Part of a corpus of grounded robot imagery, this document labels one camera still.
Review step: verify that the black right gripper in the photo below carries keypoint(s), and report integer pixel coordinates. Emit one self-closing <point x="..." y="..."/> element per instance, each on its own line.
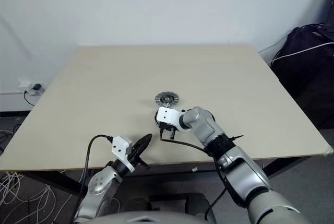
<point x="167" y="127"/>

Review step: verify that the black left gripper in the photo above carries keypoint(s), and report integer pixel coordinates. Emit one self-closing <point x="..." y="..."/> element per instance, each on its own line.
<point x="134" y="162"/>

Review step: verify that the finned silver motor housing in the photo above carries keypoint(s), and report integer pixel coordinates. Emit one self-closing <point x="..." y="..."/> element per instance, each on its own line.
<point x="160" y="98"/>

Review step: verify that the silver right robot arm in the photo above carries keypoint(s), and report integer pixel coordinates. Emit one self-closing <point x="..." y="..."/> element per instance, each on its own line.
<point x="203" y="124"/>

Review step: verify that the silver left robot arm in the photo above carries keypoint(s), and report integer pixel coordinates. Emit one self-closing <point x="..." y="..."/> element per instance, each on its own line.
<point x="100" y="182"/>

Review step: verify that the grey robot torso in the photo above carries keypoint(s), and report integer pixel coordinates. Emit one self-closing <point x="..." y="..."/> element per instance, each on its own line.
<point x="156" y="217"/>

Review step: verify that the black power adapter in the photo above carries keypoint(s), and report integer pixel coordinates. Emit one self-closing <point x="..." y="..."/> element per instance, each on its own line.
<point x="37" y="87"/>

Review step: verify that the black bag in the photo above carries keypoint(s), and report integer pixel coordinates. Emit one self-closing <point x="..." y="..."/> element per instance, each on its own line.
<point x="305" y="77"/>

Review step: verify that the clear tape on table corner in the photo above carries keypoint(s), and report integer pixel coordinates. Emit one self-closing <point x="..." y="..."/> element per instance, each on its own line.
<point x="330" y="151"/>

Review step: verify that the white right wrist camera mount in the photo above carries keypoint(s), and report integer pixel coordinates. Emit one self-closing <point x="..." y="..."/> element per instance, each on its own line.
<point x="169" y="117"/>

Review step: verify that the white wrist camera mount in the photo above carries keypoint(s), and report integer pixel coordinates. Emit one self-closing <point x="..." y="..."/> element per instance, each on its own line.
<point x="121" y="145"/>
<point x="169" y="117"/>

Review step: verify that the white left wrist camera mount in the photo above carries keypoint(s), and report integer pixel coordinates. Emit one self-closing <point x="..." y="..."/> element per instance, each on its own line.
<point x="121" y="145"/>

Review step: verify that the black table frame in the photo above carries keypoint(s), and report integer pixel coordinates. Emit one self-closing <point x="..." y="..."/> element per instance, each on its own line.
<point x="52" y="182"/>

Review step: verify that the white wall power outlet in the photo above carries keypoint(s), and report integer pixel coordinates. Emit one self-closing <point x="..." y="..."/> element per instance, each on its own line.
<point x="23" y="84"/>

